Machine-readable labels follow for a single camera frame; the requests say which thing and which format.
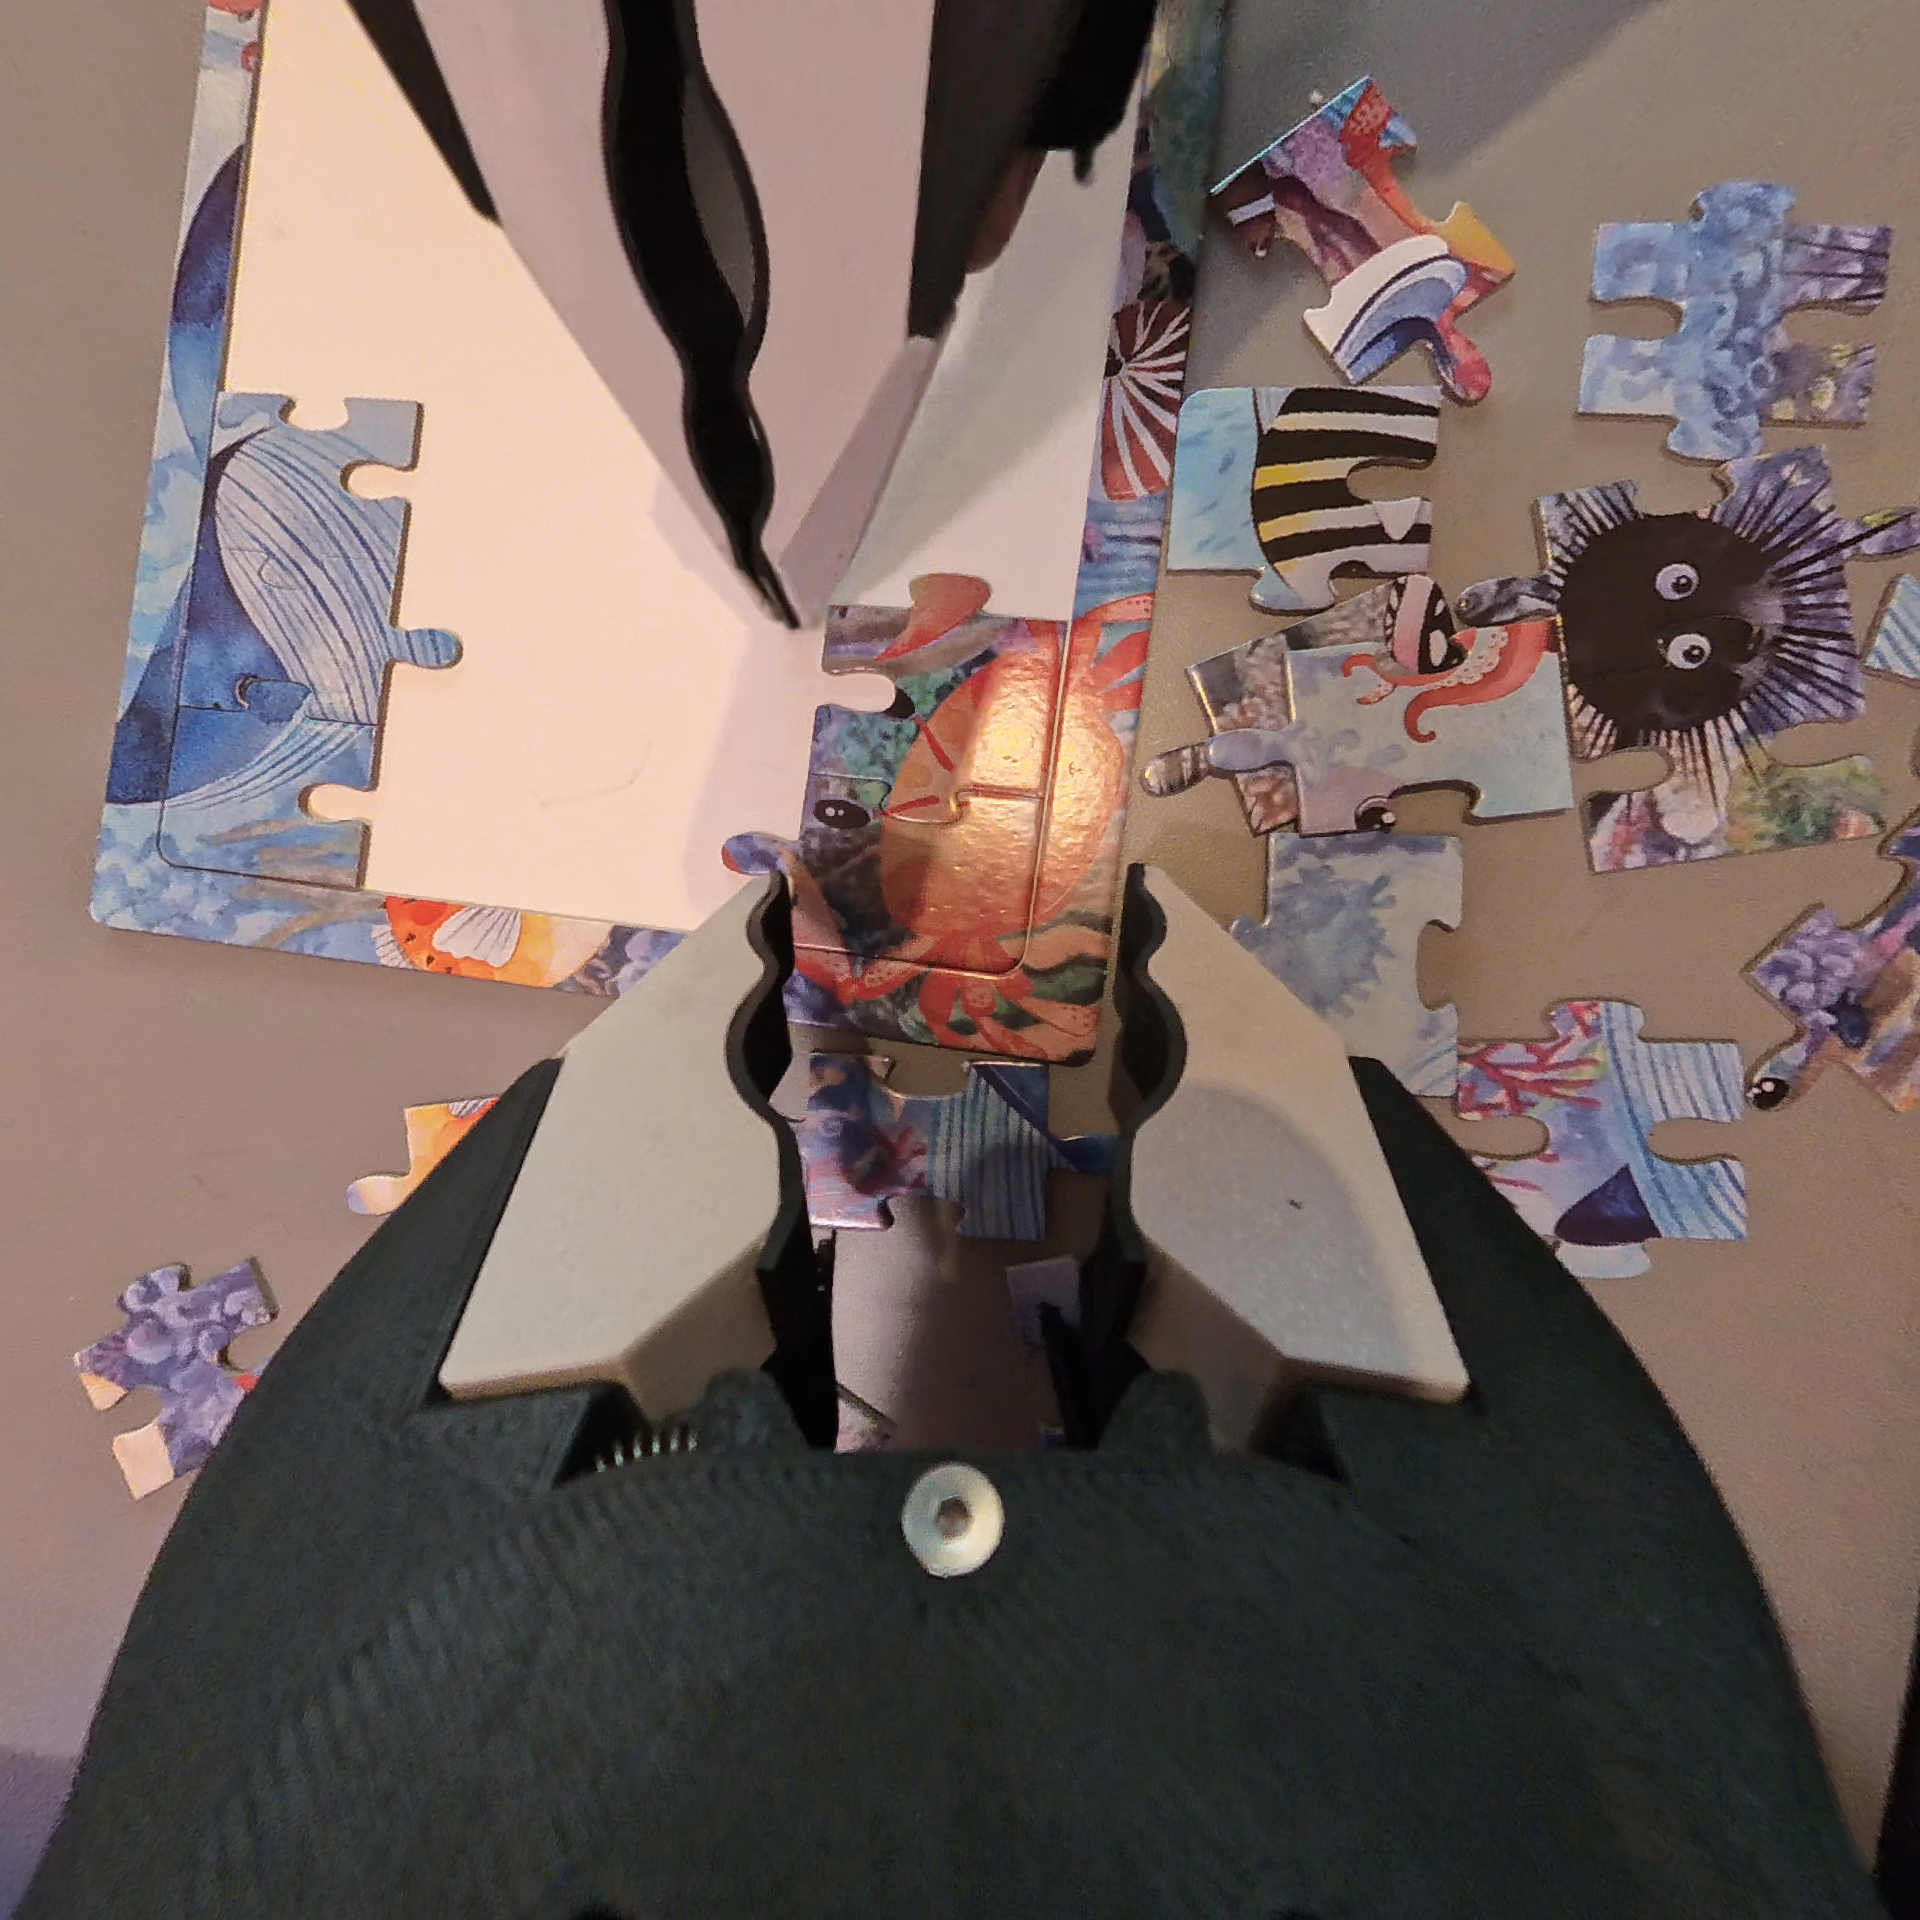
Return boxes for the jigsaw puzzle pieces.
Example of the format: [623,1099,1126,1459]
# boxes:
[73,567,1920,1503]

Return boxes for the orange pufferfish puzzle piece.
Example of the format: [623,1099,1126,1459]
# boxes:
[348,1094,499,1216]

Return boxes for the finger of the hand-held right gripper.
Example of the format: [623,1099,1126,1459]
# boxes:
[778,0,1055,619]
[412,0,803,624]

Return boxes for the urchin and green puzzle piece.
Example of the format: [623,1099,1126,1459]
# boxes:
[1559,629,1895,873]

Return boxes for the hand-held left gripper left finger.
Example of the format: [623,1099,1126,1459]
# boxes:
[433,867,842,1452]

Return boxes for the red octopus puzzle piece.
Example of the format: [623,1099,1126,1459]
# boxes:
[1342,616,1578,830]

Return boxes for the striped fish puzzle piece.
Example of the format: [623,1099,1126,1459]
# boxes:
[1166,384,1446,614]

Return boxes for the black sea urchin puzzle piece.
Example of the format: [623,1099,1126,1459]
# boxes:
[1463,449,1920,667]

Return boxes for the orange coral puzzle piece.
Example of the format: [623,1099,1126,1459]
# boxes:
[719,780,1132,1072]

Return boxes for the puzzle frame board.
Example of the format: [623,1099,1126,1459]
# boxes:
[89,0,1202,1072]

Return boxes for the joined blue whale puzzle section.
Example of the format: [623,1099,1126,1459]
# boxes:
[156,394,462,890]

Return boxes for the orange claw puzzle piece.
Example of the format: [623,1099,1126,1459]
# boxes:
[822,573,1085,799]

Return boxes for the black perforated padded panel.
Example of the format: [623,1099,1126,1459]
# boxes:
[1870,1709,1920,1920]

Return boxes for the blue bubble puzzle piece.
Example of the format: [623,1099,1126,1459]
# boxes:
[1573,179,1895,464]

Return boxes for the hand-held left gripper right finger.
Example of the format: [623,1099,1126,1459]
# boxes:
[1040,863,1472,1454]

